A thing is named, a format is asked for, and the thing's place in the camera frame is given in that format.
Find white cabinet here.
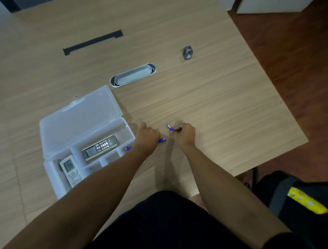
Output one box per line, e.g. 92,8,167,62
236,0,315,14

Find grey metal hex nut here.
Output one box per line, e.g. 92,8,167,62
182,45,194,61

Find gold and black remote control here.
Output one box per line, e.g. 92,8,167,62
81,135,118,162

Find grey oval cable grommet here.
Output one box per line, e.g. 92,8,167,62
110,63,156,88

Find white remote control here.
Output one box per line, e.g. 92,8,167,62
59,155,84,188

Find black plastic strip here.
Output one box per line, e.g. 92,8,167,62
63,29,124,56

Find yellow patterned pouch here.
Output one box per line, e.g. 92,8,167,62
287,187,328,215

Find black shorts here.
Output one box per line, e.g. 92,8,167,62
86,190,253,249

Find person's right forearm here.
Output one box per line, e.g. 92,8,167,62
180,143,292,249

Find person's left hand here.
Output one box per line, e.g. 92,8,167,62
132,122,161,156

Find person's right hand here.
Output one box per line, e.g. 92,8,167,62
170,123,196,148

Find person's left forearm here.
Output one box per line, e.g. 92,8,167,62
0,151,149,249

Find grey bag strap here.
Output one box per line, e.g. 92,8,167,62
268,176,296,216

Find clear plastic storage box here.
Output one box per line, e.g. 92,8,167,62
39,85,136,200

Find black bag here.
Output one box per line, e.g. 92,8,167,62
252,170,328,249

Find blue pen-like tool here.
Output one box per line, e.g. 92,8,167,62
124,138,167,151

